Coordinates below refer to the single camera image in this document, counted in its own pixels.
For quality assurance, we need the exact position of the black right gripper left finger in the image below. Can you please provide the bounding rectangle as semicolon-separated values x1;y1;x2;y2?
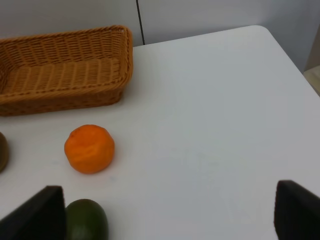
0;186;67;240

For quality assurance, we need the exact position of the brown kiwi fruit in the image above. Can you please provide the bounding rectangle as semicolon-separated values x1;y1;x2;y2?
0;132;9;172

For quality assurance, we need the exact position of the dark green avocado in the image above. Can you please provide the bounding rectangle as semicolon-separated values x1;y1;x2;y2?
65;199;109;240

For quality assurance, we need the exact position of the orange wicker basket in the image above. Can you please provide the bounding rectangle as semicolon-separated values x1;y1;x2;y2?
0;25;133;117

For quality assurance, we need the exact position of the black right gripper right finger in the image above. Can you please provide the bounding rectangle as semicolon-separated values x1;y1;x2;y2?
273;180;320;240

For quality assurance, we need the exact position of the orange tangerine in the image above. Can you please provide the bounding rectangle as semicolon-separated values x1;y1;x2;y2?
64;124;115;174

